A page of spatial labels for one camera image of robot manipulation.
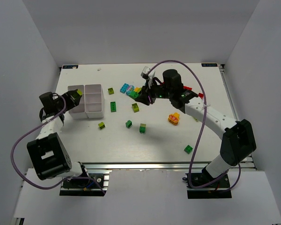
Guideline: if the green yellow lego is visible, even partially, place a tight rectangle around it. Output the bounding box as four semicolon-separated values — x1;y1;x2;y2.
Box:
71;89;82;99

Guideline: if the lime rounded lego brick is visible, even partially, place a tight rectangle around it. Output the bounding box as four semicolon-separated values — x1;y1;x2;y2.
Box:
128;91;139;99

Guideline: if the dark green small lego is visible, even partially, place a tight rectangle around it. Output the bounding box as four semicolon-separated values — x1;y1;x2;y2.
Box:
126;120;132;128

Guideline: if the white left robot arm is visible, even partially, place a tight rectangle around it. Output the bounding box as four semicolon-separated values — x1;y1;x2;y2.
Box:
27;89;84;180

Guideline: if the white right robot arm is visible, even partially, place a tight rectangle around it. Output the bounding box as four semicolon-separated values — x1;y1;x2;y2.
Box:
135;67;257;182

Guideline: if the yellow lego brick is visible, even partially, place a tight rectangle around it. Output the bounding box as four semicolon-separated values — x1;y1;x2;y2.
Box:
134;87;141;93

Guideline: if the lime sloped lego center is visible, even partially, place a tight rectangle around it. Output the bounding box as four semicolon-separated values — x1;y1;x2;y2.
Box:
132;103;140;113

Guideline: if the teal printed round lego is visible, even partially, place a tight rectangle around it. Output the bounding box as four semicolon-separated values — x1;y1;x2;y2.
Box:
126;85;134;96

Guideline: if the white compartment container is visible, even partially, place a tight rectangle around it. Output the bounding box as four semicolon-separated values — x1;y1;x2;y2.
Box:
67;84;105;120

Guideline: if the blue long lego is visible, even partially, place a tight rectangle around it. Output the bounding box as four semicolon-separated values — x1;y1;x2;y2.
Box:
120;83;129;94

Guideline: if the blue label left corner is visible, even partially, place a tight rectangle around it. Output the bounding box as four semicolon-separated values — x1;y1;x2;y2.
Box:
62;65;78;69

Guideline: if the blue label corner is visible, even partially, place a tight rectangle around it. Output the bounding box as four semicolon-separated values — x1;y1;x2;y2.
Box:
62;65;78;69
201;63;218;67

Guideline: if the green and pale lego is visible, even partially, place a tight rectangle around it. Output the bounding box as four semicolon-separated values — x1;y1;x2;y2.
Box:
139;123;146;134

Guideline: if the yellow orange flower lego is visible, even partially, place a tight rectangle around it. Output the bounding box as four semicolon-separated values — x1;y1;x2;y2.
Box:
168;112;180;126

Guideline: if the dark green long lego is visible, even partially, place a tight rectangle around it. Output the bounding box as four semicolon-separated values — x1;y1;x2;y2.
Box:
110;102;117;113

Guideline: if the lime small lego near container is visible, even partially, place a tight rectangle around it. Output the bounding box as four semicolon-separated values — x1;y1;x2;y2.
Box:
108;88;114;95

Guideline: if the olive lime small lego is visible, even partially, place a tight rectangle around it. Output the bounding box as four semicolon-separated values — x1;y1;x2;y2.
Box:
98;122;105;129

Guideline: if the blue label right corner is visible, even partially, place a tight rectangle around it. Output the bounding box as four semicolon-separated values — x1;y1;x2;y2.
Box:
201;63;218;67

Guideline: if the green square lego front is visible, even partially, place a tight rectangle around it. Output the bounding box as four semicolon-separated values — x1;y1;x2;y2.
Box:
184;145;193;154

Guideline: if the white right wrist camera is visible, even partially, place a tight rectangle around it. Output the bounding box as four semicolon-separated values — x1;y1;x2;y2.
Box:
141;66;155;89

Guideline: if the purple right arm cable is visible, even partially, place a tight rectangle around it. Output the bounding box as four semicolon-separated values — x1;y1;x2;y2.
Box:
148;60;241;189

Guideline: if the aluminium table front rail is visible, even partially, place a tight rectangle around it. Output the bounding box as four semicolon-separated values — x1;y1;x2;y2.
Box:
85;162;255;170

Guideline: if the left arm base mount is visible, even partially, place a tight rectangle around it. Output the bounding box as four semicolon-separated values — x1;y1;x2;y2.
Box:
59;170;109;197

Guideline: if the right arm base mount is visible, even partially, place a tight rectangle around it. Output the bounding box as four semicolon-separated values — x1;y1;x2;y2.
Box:
182;173;232;199

